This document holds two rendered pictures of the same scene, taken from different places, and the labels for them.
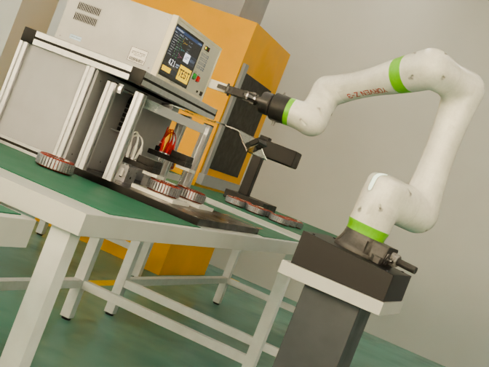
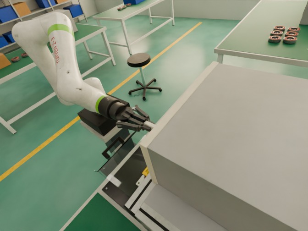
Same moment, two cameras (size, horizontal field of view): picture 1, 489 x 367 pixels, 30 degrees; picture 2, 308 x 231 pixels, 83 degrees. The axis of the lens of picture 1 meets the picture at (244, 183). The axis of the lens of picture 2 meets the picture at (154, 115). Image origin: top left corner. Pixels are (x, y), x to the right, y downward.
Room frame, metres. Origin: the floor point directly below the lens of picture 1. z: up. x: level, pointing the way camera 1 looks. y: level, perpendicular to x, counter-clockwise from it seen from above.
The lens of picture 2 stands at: (3.48, 0.42, 1.66)
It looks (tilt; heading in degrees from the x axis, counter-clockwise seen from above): 44 degrees down; 207
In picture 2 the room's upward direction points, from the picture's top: 12 degrees counter-clockwise
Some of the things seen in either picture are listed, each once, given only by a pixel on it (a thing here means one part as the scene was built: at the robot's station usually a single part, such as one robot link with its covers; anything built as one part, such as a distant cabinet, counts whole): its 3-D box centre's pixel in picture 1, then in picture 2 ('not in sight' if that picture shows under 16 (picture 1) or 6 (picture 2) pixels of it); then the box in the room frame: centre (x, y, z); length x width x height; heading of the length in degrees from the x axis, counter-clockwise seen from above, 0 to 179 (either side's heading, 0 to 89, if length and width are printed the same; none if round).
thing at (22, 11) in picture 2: not in sight; (19, 9); (-0.59, -5.24, 0.92); 0.40 x 0.36 x 0.28; 73
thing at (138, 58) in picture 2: not in sight; (143, 74); (1.39, -0.71, 0.28); 0.54 x 0.49 x 0.56; 72
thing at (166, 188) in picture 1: (164, 188); not in sight; (2.89, 0.23, 0.80); 0.11 x 0.11 x 0.04
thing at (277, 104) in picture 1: (279, 109); (111, 108); (3.03, -0.02, 1.18); 0.09 x 0.06 x 0.12; 162
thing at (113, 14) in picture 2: not in sight; (139, 21); (-0.77, -1.65, 0.38); 1.90 x 0.90 x 0.75; 162
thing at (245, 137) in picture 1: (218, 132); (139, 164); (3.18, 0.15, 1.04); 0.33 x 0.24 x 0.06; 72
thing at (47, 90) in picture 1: (40, 103); not in sight; (2.82, 0.68, 0.91); 0.28 x 0.03 x 0.32; 72
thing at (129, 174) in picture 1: (124, 172); not in sight; (2.94, 0.37, 0.80); 0.08 x 0.05 x 0.06; 162
